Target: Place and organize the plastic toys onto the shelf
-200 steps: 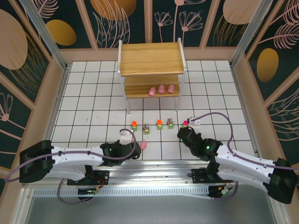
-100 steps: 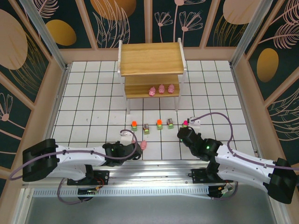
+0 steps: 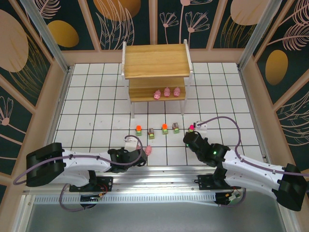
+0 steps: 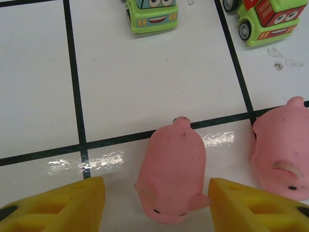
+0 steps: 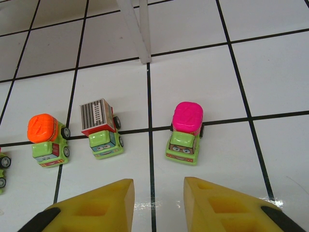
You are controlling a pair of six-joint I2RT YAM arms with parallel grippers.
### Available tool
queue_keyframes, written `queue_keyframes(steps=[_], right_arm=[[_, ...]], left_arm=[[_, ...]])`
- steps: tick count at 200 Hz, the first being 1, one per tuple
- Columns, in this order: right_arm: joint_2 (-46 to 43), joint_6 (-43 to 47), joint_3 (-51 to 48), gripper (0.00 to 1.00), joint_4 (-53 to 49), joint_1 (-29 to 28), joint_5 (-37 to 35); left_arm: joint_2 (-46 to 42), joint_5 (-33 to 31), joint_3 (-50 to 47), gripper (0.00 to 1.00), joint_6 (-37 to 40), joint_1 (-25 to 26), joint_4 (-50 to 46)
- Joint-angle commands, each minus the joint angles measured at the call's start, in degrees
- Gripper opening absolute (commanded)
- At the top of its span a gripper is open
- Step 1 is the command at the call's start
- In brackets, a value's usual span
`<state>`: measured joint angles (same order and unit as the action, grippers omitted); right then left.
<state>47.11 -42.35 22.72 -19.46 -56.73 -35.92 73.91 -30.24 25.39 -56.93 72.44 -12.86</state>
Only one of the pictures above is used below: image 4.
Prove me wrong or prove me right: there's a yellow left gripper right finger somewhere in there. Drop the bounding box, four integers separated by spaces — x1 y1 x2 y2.
207 177 309 232

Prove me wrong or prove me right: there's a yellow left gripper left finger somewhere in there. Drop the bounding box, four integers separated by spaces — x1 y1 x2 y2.
0 176 106 232

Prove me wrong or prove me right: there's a pink rubber pig toy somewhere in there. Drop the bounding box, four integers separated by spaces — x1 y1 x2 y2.
250 96 309 201
134 116 210 224

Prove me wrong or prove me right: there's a green toy truck orange dome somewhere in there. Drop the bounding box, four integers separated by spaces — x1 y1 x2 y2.
125 0 180 34

